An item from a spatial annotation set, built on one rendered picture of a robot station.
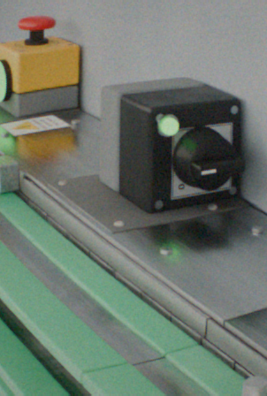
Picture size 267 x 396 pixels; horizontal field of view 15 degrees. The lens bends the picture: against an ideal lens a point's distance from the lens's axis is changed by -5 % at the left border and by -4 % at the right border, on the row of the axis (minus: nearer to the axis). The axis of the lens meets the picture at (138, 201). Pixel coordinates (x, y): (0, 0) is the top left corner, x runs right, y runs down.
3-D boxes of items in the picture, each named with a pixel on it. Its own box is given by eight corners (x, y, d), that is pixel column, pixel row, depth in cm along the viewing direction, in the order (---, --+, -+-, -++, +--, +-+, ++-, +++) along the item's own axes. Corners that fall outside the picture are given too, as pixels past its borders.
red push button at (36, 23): (11, 46, 99) (11, 16, 98) (46, 41, 101) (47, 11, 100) (26, 52, 96) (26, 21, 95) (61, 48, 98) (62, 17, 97)
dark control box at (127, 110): (191, 166, 83) (97, 182, 79) (192, 75, 80) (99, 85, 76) (246, 198, 76) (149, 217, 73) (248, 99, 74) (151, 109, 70)
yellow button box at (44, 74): (56, 94, 106) (-6, 104, 102) (57, 30, 103) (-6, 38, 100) (83, 108, 100) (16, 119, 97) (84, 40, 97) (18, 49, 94)
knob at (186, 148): (223, 180, 75) (247, 194, 72) (171, 189, 73) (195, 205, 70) (224, 123, 73) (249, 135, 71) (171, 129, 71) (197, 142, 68)
